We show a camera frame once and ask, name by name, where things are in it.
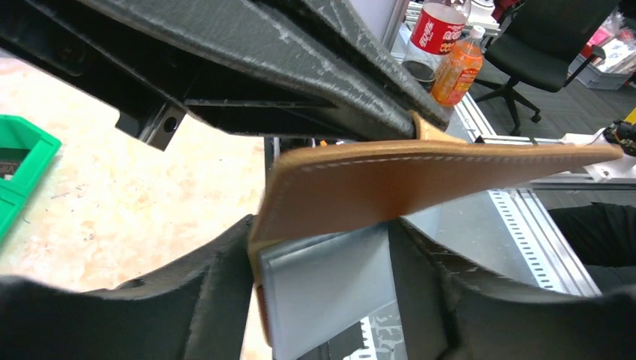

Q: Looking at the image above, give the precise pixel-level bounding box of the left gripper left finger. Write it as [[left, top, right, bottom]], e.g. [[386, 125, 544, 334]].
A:
[[1, 215, 253, 359]]

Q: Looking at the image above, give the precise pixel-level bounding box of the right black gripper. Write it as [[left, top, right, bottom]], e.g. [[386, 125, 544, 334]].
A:
[[1, 1, 414, 150]]

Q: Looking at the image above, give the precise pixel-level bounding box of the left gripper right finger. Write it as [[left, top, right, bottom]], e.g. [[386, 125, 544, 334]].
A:
[[388, 219, 635, 359]]

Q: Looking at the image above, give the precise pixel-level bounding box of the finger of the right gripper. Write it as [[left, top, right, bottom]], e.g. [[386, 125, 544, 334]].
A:
[[298, 1, 450, 127]]

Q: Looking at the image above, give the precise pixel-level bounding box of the brown leather card holder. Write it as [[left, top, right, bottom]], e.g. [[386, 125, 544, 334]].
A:
[[247, 111, 625, 360]]

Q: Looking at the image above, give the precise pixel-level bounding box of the cola bottle red label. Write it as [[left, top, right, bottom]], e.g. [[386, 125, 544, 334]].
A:
[[401, 0, 472, 93]]

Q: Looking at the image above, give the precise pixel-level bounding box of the orange drink bottle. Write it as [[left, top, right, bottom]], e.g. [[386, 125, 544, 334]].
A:
[[430, 25, 485, 107]]

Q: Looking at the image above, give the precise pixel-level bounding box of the black office chair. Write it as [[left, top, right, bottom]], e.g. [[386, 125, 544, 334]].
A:
[[474, 0, 620, 136]]

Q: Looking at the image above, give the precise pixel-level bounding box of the right green plastic bin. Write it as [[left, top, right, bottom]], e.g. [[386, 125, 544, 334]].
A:
[[1, 115, 62, 238]]

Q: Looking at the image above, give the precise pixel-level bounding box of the grey storage crate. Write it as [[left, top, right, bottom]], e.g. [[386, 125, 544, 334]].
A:
[[575, 38, 635, 91]]

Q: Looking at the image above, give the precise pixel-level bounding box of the white slotted cable duct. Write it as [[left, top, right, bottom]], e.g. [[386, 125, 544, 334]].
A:
[[488, 189, 602, 296]]

